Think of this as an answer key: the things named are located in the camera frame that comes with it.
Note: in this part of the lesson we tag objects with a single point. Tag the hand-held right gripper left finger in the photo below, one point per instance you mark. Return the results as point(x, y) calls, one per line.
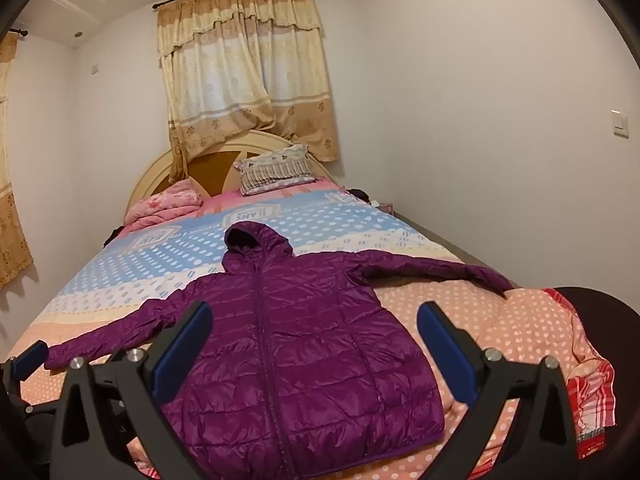
point(185, 350)

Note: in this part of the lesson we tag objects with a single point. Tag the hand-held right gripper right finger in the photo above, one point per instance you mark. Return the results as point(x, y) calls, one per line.
point(445, 345)

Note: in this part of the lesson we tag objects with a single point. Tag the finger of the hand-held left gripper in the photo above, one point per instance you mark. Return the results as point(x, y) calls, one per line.
point(27, 360)

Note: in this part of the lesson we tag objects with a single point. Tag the purple puffer jacket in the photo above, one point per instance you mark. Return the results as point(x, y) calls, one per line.
point(300, 335)

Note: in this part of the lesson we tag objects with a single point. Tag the polka dot bedspread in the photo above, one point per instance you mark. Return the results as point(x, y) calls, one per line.
point(150, 260)

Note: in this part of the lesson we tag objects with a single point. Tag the pink folded blanket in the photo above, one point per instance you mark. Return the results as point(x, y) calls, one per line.
point(160, 205)

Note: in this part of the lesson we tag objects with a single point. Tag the beige floral curtain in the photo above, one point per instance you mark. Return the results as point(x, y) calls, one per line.
point(240, 60)
point(12, 210)

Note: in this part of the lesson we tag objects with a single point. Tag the small pink box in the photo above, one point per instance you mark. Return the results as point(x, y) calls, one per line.
point(385, 206)

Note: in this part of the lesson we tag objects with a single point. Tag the red striped cloth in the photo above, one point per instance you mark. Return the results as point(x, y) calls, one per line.
point(595, 385)

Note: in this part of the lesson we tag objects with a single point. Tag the small black object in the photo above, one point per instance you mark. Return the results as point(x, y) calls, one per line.
point(359, 193)

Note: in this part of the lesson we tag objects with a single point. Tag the beige wooden headboard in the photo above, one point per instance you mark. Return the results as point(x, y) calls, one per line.
point(210, 170)

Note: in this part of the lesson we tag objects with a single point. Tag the floral striped pillow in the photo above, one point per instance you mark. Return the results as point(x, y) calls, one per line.
point(275, 170)

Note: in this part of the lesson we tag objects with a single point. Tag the white light switch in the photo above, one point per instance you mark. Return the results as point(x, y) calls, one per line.
point(620, 122)

